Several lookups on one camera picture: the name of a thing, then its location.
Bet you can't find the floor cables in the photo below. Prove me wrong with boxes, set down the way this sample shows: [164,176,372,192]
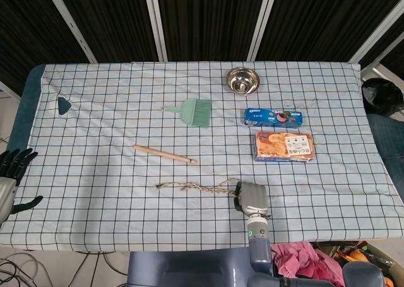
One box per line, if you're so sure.
[0,250,128,287]

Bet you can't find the white aluminium partition post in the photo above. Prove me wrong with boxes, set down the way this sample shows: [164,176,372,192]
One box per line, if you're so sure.
[348,0,404,64]
[42,0,98,64]
[247,0,280,62]
[142,0,169,62]

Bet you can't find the wooden stick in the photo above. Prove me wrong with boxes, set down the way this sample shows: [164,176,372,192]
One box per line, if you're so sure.
[132,144,198,165]

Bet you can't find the cardboard box of clutter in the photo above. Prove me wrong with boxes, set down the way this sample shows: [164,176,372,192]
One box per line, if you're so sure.
[311,240,404,287]

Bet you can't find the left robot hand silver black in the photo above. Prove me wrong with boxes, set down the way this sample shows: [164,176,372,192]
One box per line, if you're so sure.
[0,148,44,225]

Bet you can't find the blue denim fabric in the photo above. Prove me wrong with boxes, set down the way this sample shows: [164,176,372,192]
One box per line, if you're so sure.
[366,113,404,187]

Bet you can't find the braided jute rope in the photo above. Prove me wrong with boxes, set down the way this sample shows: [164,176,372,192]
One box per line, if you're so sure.
[155,177,242,197]

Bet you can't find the checkered light blue tablecloth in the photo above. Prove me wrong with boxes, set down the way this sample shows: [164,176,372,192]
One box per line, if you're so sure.
[0,61,404,253]

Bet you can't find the stainless steel bowl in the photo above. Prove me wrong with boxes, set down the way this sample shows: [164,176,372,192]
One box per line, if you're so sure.
[225,66,261,96]

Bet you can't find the orange biscuit package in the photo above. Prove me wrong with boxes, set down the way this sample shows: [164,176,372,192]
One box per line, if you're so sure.
[253,131,316,163]

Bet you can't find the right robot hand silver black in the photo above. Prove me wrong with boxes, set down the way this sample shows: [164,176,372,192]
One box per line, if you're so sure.
[232,181,272,219]

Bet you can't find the black plastic bag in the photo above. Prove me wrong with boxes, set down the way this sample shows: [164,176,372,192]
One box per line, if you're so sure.
[361,77,404,122]

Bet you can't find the teal table pad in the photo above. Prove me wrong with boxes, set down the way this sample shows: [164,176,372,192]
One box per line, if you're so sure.
[6,63,47,155]

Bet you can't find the blue-grey robot torso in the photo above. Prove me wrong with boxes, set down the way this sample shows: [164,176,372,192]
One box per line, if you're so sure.
[127,246,253,287]

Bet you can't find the pink cloth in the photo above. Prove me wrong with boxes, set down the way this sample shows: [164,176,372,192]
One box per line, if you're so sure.
[270,240,347,287]

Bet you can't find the green plastic hand brush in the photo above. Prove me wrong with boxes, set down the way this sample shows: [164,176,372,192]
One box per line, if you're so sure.
[161,98,213,129]

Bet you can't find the blue Oreo cookie box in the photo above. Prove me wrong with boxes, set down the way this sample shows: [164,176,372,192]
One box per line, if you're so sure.
[243,107,304,130]

